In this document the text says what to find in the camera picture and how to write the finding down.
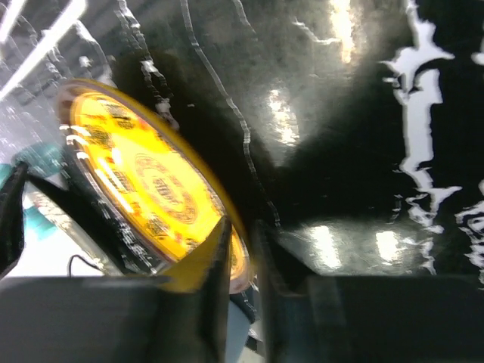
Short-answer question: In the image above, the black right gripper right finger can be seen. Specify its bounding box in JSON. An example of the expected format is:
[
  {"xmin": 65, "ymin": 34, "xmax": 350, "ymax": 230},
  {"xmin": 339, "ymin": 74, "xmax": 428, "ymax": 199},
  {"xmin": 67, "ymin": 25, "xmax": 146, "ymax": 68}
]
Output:
[{"xmin": 255, "ymin": 222, "xmax": 483, "ymax": 362}]

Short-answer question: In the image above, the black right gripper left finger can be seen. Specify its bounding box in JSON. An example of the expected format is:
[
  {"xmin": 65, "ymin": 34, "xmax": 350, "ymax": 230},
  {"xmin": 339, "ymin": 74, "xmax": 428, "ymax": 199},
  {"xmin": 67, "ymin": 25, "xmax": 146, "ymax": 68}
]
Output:
[{"xmin": 1, "ymin": 218, "xmax": 231, "ymax": 362}]

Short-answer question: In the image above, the yellow patterned plate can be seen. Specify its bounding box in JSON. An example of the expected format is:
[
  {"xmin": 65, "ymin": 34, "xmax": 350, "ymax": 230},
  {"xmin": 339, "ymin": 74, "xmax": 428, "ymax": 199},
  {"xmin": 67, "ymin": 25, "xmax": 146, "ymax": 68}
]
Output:
[{"xmin": 57, "ymin": 79, "xmax": 253, "ymax": 293}]

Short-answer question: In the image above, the white wire dish rack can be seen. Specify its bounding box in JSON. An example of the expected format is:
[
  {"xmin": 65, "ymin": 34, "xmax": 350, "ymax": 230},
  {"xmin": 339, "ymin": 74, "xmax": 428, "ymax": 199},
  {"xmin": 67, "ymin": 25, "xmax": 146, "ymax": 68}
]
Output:
[{"xmin": 0, "ymin": 0, "xmax": 88, "ymax": 103}]

